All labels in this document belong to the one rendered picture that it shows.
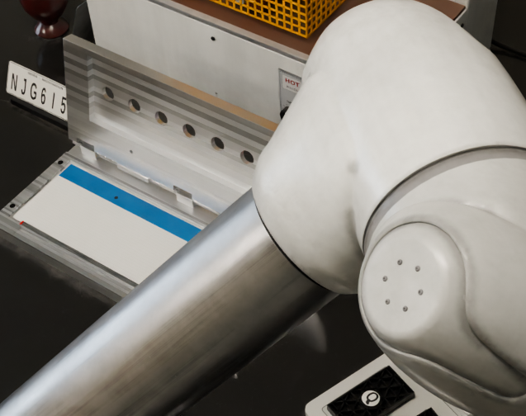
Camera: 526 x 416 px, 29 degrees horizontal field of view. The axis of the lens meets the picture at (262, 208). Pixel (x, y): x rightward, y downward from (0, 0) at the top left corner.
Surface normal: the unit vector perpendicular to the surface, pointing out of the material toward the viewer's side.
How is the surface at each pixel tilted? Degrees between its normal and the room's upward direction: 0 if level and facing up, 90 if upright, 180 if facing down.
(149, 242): 0
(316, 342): 0
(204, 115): 79
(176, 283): 43
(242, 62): 90
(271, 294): 72
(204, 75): 90
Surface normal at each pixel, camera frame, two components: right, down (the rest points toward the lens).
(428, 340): -0.19, 0.61
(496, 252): 0.30, -0.50
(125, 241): -0.04, -0.67
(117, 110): -0.56, 0.48
